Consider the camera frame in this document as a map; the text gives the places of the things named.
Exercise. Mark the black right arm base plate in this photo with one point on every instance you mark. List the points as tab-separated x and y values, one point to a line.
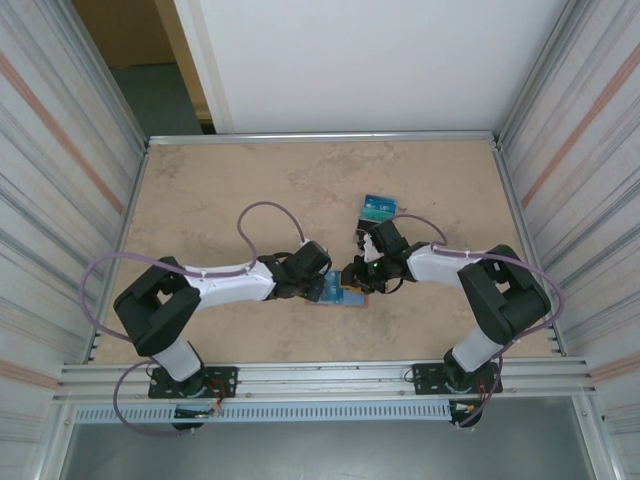
425	377

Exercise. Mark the clear acrylic card stand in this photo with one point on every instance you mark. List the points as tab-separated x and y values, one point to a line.
398	207

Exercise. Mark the narrow aluminium frame rail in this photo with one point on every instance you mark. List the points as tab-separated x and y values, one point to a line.
325	137

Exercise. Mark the wide aluminium frame rail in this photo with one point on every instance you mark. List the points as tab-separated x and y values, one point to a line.
325	380

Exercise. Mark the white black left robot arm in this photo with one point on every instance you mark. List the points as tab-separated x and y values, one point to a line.
225	287

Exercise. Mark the teal card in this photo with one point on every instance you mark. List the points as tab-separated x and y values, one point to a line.
380	212

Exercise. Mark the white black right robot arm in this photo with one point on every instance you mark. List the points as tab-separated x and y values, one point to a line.
440	272

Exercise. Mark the blue credit card with chip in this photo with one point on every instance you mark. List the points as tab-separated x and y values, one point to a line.
334	287

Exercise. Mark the translucent ribbed side panel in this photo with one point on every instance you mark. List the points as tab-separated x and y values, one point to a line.
50	200
590	200

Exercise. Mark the light blue card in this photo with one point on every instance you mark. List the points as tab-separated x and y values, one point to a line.
380	197

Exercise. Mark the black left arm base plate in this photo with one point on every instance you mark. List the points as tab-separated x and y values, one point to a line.
225	380

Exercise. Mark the aluminium side rail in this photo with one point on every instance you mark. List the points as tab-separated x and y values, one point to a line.
531	250
121	250

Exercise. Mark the grey metal sheet shelf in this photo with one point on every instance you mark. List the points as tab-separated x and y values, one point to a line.
325	455

